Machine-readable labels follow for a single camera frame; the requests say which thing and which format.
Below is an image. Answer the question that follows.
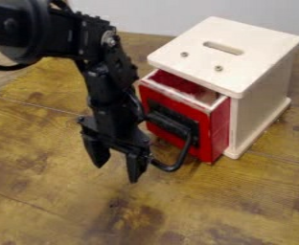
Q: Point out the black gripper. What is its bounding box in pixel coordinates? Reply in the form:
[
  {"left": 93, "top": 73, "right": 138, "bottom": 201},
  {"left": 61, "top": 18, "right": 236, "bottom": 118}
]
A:
[{"left": 79, "top": 32, "right": 150, "bottom": 184}]

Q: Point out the black metal drawer handle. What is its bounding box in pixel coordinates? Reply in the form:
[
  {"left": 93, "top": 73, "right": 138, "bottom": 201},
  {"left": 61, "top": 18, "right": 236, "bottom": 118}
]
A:
[{"left": 146, "top": 100, "right": 200, "bottom": 172}]

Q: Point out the red drawer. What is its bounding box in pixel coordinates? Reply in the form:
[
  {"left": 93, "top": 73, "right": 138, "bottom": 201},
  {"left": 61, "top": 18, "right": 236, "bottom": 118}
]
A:
[{"left": 139, "top": 69, "right": 230, "bottom": 164}]

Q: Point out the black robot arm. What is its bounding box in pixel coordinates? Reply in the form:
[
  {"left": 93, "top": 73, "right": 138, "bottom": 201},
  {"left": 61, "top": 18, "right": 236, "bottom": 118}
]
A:
[{"left": 0, "top": 0, "right": 150, "bottom": 182}]

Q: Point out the white wooden box cabinet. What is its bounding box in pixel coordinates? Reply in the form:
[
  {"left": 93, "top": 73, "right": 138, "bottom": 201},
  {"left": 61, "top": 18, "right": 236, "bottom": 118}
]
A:
[{"left": 147, "top": 16, "right": 299, "bottom": 159}]

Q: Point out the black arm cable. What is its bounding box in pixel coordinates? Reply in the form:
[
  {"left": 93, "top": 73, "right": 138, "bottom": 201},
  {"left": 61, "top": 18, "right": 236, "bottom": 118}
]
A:
[{"left": 0, "top": 60, "right": 30, "bottom": 72}]

